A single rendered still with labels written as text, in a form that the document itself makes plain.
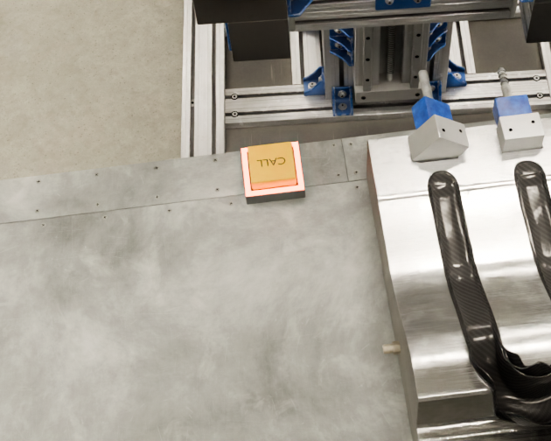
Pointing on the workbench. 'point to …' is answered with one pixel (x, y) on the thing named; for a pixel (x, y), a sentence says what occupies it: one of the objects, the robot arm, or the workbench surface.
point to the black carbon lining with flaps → (512, 401)
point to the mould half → (432, 348)
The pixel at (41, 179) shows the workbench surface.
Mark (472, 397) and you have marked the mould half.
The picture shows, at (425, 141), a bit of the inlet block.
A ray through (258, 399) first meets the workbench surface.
